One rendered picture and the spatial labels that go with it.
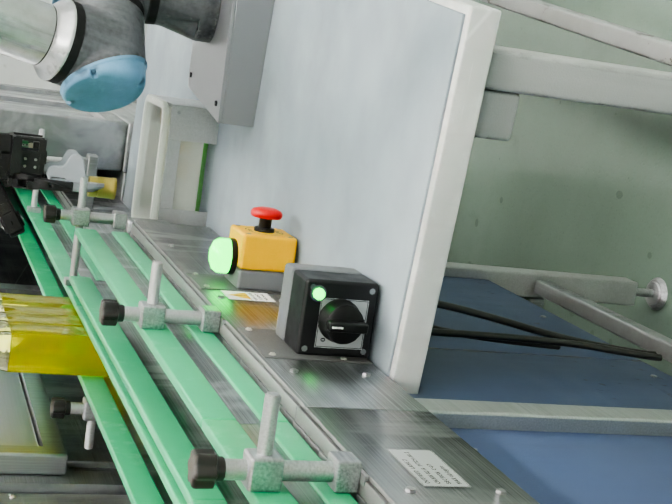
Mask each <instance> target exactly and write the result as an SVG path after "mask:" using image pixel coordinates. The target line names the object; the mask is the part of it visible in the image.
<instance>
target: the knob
mask: <svg viewBox="0 0 672 504"><path fill-rule="evenodd" d="M318 327H319V330H320V332H321V334H322V335H323V336H324V337H325V338H326V339H328V340H330V341H332V342H335V343H337V344H349V343H352V342H354V341H355V340H356V339H357V338H358V337H359V336H360V335H361V334H367V333H368V328H369V326H368V324H366V323H365V322H364V319H363V316H362V314H361V312H360V311H359V309H358V307H357V306H356V305H355V304H354V303H352V302H351V301H349V300H346V299H335V300H332V301H330V302H329V303H327V304H326V305H325V306H324V307H323V308H322V310H321V312H320V314H319V317H318Z"/></svg>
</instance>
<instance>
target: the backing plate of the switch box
mask: <svg viewBox="0 0 672 504"><path fill-rule="evenodd" d="M237 329H238V330H239V331H240V332H241V333H242V334H243V335H244V336H245V337H246V338H247V339H248V340H249V341H250V343H251V344H252V345H253V346H254V347H255V348H256V349H257V350H258V351H259V352H260V353H261V354H262V355H263V356H264V358H272V359H290V360H308V361H326V362H344V363H362V364H373V363H372V362H371V361H370V360H369V359H367V358H360V357H343V356H326V355H308V354H297V353H295V352H294V351H293V350H292V349H291V348H290V347H289V346H288V345H287V344H286V343H285V342H284V340H282V339H281V338H280V337H279V336H278V335H277V334H276V330H273V329H257V328H249V327H247V328H241V327H238V328H237Z"/></svg>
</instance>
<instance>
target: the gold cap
mask: <svg viewBox="0 0 672 504"><path fill-rule="evenodd" d="M88 182H95V183H104V188H102V189H99V190H96V191H94V192H87V196H88V197H97V198H107V199H113V200H114V199H115V196H116V191H117V179H116V178H106V177H97V176H89V177H88Z"/></svg>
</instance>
